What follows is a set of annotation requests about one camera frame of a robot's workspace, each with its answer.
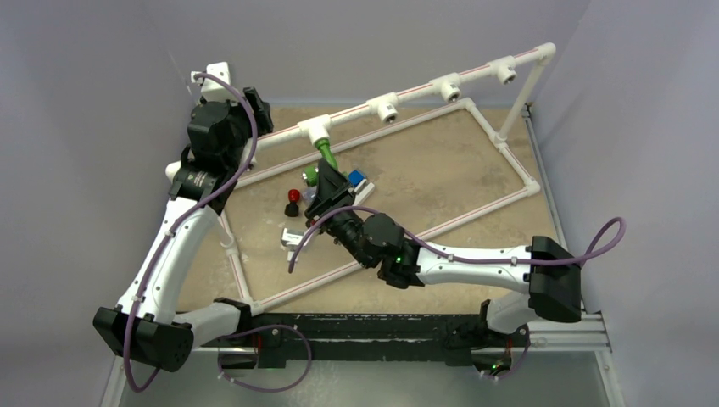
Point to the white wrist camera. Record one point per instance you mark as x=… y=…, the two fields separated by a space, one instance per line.
x=290 y=239
x=210 y=89

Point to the white pvc pipe frame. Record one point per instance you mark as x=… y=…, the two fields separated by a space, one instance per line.
x=451 y=160

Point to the aluminium table frame rail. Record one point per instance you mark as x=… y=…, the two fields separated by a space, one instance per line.
x=587 y=334

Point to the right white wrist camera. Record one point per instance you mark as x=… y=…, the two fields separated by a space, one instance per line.
x=290 y=239

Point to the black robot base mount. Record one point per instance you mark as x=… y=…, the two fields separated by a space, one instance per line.
x=455 y=340

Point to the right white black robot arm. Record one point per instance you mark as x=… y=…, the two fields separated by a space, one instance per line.
x=542 y=278

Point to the green water faucet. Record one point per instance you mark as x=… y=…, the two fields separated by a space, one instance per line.
x=310 y=173

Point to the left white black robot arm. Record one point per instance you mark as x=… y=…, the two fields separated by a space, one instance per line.
x=144 y=326

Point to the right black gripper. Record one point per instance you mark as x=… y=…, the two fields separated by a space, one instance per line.
x=332 y=192

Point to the black faucet with red handle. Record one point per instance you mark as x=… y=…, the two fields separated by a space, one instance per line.
x=292 y=208

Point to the white faucet with blue handle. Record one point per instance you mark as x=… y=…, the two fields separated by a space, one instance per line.
x=363 y=188

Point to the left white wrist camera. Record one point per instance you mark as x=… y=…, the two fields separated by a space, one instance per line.
x=210 y=89

